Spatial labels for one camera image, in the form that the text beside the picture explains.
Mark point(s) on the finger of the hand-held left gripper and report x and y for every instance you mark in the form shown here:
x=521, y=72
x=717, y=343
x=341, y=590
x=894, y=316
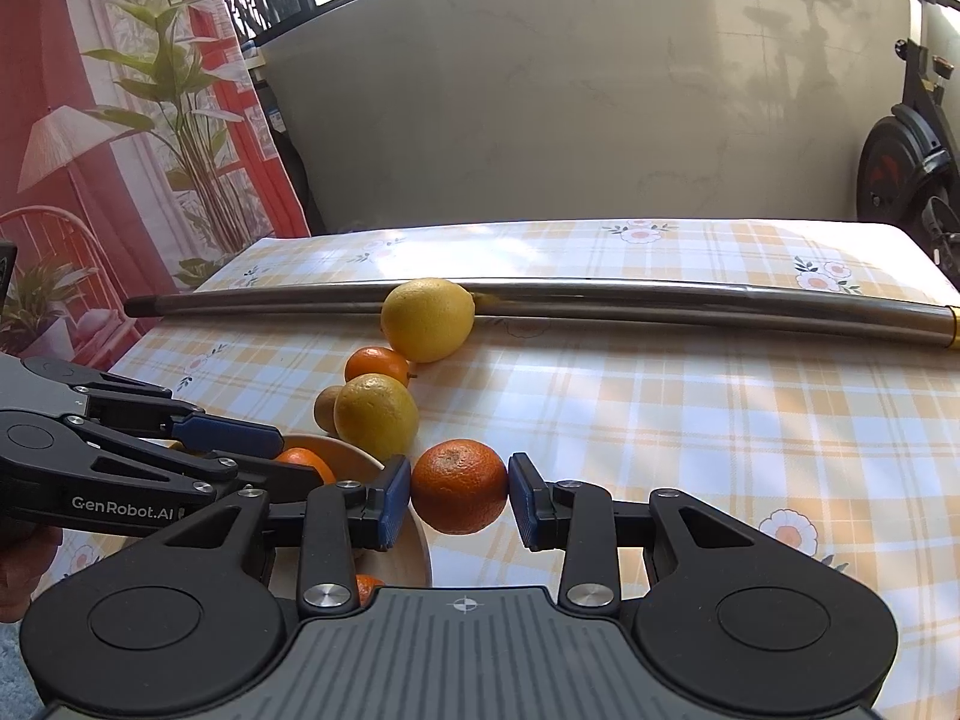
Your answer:
x=229, y=436
x=247, y=474

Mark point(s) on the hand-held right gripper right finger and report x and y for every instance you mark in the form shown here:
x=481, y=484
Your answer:
x=525, y=502

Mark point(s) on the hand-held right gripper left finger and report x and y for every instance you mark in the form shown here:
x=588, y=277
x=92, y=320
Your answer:
x=395, y=502

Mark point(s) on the orange mandarin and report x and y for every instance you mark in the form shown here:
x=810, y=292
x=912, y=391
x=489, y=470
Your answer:
x=459, y=486
x=379, y=366
x=367, y=586
x=307, y=463

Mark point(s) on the person's left hand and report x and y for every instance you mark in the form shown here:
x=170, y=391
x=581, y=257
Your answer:
x=22, y=570

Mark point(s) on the brown kiwi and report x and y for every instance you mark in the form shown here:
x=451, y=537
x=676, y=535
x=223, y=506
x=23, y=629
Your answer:
x=327, y=406

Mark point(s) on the checkered floral tablecloth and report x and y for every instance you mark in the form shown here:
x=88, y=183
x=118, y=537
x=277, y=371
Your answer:
x=675, y=405

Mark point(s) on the large yellow lemon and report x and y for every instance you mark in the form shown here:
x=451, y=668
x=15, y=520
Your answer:
x=427, y=319

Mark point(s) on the long metal pole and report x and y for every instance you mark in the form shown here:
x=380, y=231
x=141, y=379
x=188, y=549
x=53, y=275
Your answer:
x=675, y=300

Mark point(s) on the black exercise bike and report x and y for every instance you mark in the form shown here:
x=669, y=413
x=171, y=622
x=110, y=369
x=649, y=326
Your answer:
x=900, y=157

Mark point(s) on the printed wall cloth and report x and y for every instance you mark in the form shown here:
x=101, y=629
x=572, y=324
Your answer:
x=112, y=127

